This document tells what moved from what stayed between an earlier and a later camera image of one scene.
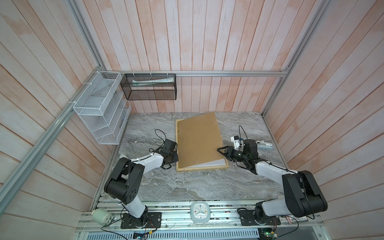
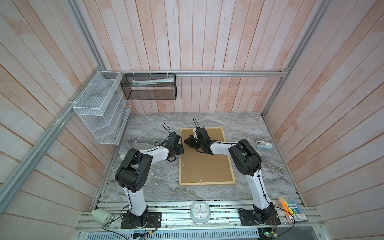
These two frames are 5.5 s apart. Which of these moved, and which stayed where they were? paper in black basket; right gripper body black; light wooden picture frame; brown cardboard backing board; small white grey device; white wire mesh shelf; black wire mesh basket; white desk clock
Moved: right gripper body black; brown cardboard backing board; light wooden picture frame
Stayed: white wire mesh shelf; small white grey device; white desk clock; black wire mesh basket; paper in black basket
